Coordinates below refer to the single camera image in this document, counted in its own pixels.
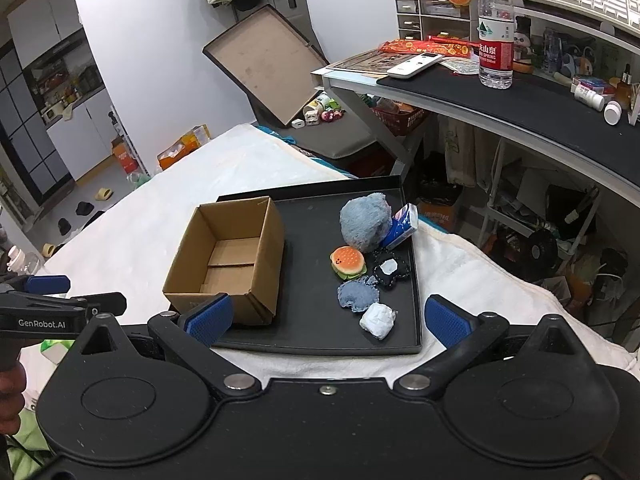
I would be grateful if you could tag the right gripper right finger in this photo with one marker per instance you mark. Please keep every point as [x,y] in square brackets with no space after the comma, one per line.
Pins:
[466,338]

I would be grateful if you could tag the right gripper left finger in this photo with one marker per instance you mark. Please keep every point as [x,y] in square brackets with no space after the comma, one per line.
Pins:
[187,340]

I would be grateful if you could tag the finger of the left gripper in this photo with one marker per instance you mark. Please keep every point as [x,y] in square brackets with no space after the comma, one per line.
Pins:
[46,284]

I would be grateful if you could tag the white soft ball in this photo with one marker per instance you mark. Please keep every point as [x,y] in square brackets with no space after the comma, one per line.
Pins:
[378,320]

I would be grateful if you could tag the brown cardboard box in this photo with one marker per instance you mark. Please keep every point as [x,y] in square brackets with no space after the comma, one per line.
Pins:
[233,248]

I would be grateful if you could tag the blue tissue pack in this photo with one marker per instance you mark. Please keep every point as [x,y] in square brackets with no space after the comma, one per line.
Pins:
[404,223]

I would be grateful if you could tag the grey plush toy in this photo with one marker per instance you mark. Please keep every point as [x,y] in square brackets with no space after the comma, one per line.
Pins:
[365,221]

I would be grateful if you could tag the blue denim soft piece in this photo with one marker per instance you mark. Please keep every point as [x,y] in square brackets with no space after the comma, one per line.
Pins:
[357,295]

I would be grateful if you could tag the person's left hand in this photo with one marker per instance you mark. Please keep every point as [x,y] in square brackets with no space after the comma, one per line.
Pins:
[12,387]

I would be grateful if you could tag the green tissue pack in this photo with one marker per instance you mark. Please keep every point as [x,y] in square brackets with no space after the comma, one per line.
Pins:
[54,350]

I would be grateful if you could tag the black white plush flower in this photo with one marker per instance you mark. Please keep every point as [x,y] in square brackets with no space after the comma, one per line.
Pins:
[389,269]

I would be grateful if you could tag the yellow slipper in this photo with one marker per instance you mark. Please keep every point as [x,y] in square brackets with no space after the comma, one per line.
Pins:
[103,194]

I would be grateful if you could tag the black plastic tray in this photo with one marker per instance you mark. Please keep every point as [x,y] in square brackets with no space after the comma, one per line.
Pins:
[309,319]

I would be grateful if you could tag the hamburger plush toy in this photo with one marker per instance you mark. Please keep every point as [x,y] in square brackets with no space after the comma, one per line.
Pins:
[348,263]

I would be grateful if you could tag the orange paper bag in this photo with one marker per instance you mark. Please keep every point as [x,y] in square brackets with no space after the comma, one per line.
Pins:
[122,153]

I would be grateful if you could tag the grey floor mat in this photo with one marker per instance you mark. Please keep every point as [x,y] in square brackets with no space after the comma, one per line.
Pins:
[334,140]

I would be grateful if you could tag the black desk mat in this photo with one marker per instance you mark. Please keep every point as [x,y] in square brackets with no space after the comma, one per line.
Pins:
[540,106]

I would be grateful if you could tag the red doll toy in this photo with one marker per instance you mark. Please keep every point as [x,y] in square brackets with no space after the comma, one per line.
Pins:
[331,114]

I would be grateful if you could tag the white pill bottle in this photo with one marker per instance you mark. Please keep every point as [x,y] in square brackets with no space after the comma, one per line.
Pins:
[592,98]

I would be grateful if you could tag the white remote control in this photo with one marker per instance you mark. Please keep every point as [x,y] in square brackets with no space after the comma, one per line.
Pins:
[414,66]

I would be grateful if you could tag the large open cardboard tray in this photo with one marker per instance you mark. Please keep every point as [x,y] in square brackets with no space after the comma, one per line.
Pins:
[270,60]

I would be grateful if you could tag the red snack package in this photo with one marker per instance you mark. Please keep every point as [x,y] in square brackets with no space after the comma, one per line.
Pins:
[451,48]

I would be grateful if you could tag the grey drawer organizer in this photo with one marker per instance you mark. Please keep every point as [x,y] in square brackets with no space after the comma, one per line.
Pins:
[419,19]

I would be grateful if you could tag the clear water bottle red label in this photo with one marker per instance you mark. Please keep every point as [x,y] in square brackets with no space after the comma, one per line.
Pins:
[496,27]

